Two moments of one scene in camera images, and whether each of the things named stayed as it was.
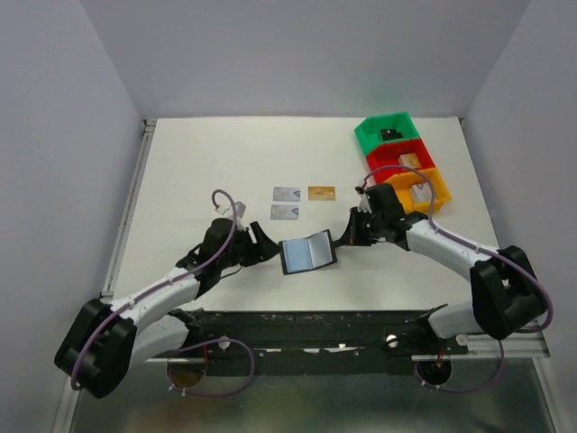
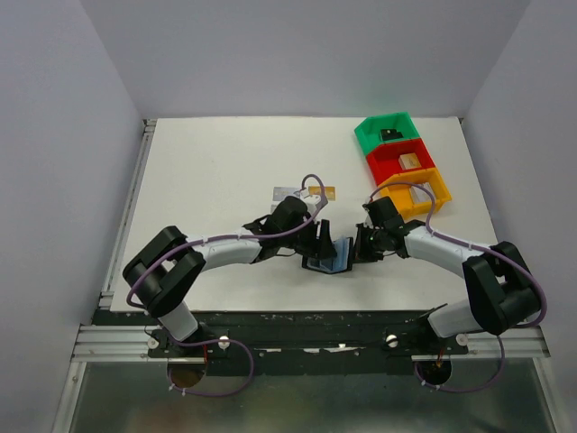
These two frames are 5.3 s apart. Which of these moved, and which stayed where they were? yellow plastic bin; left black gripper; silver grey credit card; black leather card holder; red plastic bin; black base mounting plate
Moved: left black gripper; black leather card holder
Stayed: red plastic bin; yellow plastic bin; silver grey credit card; black base mounting plate
